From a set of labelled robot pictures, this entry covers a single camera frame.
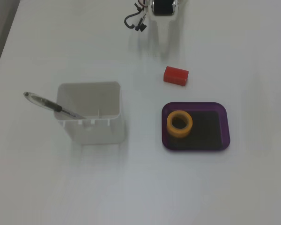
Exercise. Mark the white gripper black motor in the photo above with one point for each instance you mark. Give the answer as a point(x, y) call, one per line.
point(163, 9)

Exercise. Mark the red cube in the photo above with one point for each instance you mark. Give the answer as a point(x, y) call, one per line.
point(175, 76)

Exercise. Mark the white square plastic box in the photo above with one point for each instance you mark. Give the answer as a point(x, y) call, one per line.
point(96, 133)

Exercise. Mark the small black cylindrical module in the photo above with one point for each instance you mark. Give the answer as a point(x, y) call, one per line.
point(142, 27)

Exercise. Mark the yellow tape roll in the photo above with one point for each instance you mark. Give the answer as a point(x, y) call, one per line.
point(170, 126)

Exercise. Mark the purple rectangular tray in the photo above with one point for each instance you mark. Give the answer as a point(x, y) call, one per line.
point(208, 131)

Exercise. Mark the clear black ballpoint pen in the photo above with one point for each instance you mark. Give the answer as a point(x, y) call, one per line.
point(49, 104)

